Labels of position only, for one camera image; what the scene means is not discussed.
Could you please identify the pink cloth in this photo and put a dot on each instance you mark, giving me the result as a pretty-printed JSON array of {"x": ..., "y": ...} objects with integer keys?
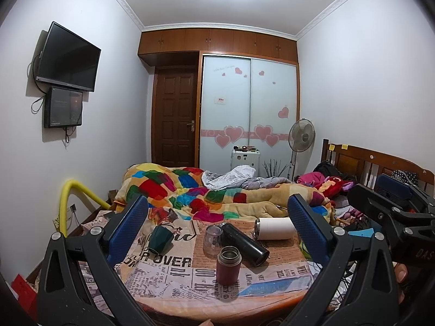
[{"x": 311, "y": 177}]

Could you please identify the clear glass cup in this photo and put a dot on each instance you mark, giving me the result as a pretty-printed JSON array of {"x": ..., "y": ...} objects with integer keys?
[{"x": 212, "y": 240}]

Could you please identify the blue paper sheet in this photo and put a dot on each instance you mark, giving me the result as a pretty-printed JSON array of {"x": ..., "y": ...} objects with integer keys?
[{"x": 362, "y": 234}]

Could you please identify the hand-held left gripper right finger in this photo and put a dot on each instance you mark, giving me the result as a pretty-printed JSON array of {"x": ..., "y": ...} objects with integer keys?
[{"x": 306, "y": 225}]

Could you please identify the yellow padded tube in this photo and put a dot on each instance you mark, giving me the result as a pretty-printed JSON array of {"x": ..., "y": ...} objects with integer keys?
[{"x": 76, "y": 198}]

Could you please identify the red-brown thermos bottle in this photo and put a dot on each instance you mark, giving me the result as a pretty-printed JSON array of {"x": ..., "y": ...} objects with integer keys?
[{"x": 228, "y": 267}]

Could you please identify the wooden overhead cabinets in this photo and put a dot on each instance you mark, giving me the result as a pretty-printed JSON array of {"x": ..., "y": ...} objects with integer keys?
[{"x": 217, "y": 46}]

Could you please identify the red plush toy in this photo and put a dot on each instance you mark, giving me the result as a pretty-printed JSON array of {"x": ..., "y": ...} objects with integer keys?
[{"x": 334, "y": 185}]

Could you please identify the white thermos bottle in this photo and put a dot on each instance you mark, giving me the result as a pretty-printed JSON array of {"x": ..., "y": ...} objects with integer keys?
[{"x": 276, "y": 228}]

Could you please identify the colourful patchwork blanket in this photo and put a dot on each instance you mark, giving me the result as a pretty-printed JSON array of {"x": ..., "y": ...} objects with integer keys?
[{"x": 190, "y": 190}]

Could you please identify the dark dried twigs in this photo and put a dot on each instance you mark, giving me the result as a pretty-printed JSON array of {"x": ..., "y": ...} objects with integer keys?
[{"x": 273, "y": 169}]

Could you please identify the wall-mounted black television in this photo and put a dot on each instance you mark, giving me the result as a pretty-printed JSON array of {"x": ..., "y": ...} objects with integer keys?
[{"x": 68, "y": 57}]

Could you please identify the newspaper print cloth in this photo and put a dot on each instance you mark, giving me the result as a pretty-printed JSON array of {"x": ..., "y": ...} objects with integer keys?
[{"x": 204, "y": 278}]

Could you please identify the grey crumpled sheet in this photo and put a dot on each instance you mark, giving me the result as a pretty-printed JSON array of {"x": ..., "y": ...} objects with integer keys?
[{"x": 234, "y": 178}]

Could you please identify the person's right hand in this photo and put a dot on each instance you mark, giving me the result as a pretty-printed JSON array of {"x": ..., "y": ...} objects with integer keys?
[{"x": 401, "y": 275}]

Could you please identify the brown wooden door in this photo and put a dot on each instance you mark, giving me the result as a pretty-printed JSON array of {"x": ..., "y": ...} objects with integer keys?
[{"x": 175, "y": 115}]

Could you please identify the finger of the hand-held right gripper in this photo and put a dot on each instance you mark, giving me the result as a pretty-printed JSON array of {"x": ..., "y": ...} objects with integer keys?
[
  {"x": 377, "y": 203},
  {"x": 392, "y": 186}
]

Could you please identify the dark green cup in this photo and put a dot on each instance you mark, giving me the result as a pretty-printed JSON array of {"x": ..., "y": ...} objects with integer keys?
[{"x": 160, "y": 240}]

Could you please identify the black polka dot bag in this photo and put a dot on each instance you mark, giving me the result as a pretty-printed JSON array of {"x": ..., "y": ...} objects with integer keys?
[{"x": 405, "y": 176}]

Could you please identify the black thermos bottle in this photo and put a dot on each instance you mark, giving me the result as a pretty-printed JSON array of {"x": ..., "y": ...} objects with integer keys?
[{"x": 245, "y": 245}]

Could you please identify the frosted sliding wardrobe with hearts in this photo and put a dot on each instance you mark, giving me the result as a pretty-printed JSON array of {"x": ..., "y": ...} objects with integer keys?
[{"x": 249, "y": 108}]

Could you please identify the red box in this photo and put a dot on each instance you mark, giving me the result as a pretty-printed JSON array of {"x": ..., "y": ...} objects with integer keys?
[{"x": 23, "y": 287}]

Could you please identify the standing electric fan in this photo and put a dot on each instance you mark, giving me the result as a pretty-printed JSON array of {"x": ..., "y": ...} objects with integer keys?
[{"x": 301, "y": 135}]

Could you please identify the small black wall monitor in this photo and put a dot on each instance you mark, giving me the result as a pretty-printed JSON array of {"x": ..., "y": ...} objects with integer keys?
[{"x": 64, "y": 107}]

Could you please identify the wooden headboard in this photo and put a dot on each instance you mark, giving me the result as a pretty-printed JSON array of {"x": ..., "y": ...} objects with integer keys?
[{"x": 370, "y": 159}]

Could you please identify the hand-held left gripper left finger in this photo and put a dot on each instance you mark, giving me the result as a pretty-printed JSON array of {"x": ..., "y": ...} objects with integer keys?
[{"x": 131, "y": 225}]

